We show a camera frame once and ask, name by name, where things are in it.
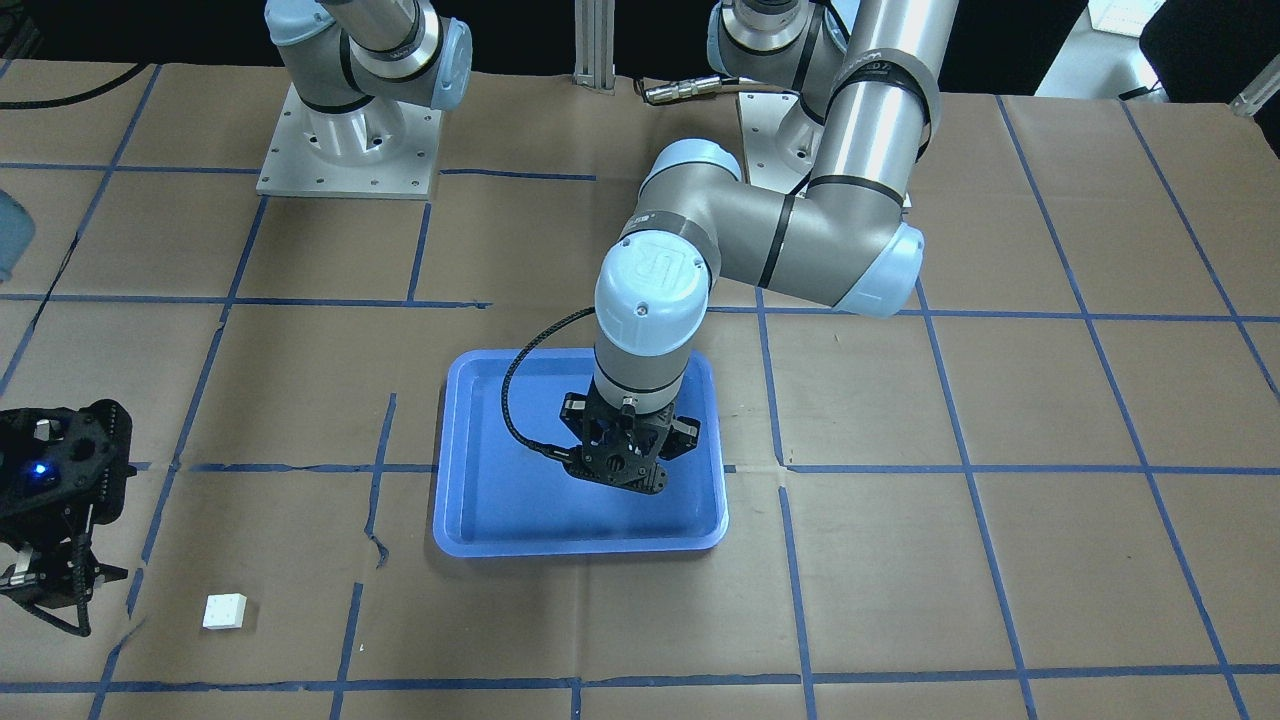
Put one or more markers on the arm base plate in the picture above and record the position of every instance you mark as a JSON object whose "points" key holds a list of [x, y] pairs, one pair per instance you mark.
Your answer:
{"points": [[386, 150], [780, 130]]}

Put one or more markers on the metal cable connector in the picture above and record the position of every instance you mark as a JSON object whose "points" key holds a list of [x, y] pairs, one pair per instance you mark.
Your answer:
{"points": [[669, 92]]}

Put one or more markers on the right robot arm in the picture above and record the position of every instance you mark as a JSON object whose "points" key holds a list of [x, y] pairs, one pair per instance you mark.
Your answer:
{"points": [[370, 83]]}

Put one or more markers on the blue plastic tray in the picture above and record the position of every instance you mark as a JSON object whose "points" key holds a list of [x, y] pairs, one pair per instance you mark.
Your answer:
{"points": [[497, 498]]}

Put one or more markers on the aluminium profile post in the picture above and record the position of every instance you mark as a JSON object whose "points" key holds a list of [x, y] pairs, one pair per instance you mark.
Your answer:
{"points": [[593, 30]]}

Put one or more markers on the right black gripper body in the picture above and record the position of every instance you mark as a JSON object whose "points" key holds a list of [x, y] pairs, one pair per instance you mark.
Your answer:
{"points": [[20, 537]]}

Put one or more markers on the white block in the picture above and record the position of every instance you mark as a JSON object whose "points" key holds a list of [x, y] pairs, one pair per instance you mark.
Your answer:
{"points": [[224, 611]]}

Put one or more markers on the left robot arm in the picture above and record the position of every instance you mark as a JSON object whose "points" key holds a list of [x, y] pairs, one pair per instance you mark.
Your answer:
{"points": [[697, 220]]}

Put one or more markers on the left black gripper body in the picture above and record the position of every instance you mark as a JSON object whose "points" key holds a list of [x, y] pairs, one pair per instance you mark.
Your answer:
{"points": [[573, 412]]}

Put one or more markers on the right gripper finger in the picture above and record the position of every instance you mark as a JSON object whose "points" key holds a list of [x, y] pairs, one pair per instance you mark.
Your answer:
{"points": [[92, 574], [45, 588]]}

